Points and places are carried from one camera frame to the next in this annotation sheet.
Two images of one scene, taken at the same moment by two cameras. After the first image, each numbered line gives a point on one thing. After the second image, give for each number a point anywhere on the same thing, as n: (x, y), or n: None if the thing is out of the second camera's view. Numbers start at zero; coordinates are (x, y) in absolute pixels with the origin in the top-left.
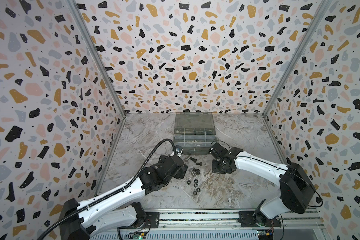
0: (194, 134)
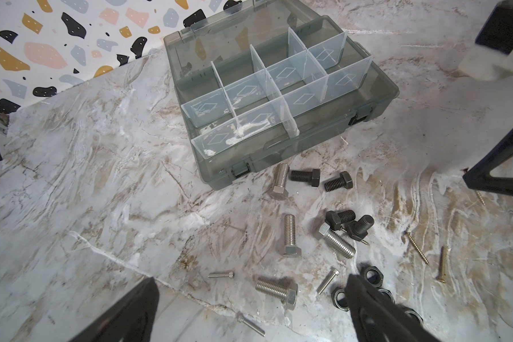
0: (256, 80)
